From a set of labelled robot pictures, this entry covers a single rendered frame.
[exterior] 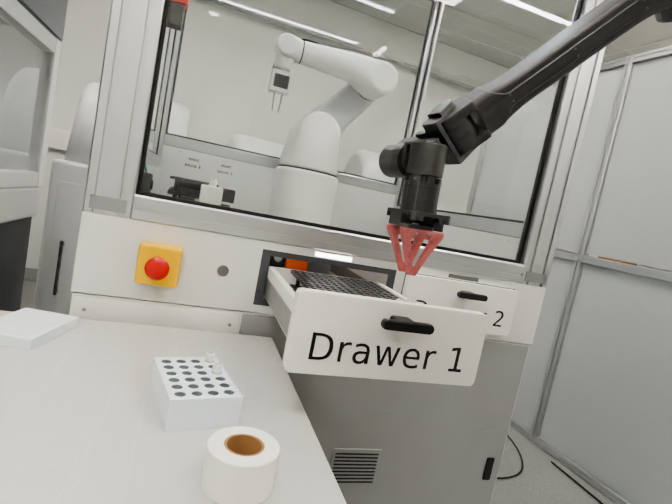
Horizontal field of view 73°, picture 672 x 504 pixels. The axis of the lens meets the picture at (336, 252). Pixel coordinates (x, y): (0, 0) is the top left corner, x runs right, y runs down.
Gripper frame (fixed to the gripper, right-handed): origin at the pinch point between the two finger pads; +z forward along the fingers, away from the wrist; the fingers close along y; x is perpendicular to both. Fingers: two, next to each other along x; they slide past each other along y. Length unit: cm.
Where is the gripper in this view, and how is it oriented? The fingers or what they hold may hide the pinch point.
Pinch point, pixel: (407, 268)
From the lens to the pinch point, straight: 73.2
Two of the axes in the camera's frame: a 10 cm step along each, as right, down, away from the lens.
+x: 9.5, 1.2, 2.8
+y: 2.6, 1.4, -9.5
